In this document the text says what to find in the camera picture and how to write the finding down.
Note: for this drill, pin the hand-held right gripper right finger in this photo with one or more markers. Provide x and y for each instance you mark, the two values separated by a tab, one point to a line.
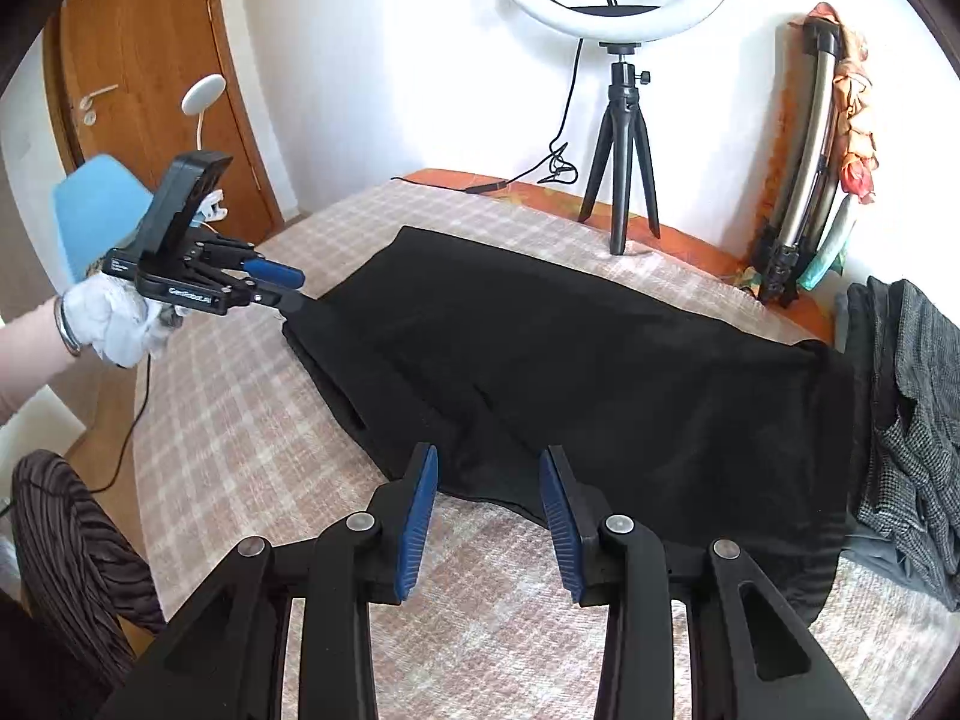
559	521

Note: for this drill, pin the white round lamp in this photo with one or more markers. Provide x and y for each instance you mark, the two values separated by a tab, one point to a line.
202	94

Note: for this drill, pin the blue chair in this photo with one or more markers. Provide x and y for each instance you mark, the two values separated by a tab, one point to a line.
97	202

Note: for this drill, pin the folded metal stand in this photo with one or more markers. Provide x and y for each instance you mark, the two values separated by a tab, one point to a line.
806	142

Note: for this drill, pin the person's left forearm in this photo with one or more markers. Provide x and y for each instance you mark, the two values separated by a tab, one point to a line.
26	364

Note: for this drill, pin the black pants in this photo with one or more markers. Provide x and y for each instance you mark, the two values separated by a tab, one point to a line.
570	375

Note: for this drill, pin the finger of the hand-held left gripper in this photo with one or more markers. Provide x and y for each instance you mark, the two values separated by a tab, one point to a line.
276	273
274	300

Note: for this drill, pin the wooden door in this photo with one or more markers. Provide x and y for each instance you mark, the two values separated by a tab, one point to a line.
150	30

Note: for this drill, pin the black tabletop tripod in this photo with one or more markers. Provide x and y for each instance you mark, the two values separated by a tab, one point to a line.
622	135

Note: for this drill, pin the orange floral cloth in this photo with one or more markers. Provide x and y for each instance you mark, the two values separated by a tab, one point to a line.
859	105

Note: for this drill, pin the person's left hand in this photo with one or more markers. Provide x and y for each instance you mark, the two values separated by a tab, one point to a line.
112	319

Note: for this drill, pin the person's dark clothing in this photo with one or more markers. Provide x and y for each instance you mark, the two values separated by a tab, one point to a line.
45	667

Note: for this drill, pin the stack of grey clothes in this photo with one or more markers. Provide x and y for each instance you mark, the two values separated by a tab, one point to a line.
907	420

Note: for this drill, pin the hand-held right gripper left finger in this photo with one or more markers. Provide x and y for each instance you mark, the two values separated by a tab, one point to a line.
417	517

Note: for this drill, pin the checkered beige tablecloth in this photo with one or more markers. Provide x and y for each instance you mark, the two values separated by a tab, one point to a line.
247	420

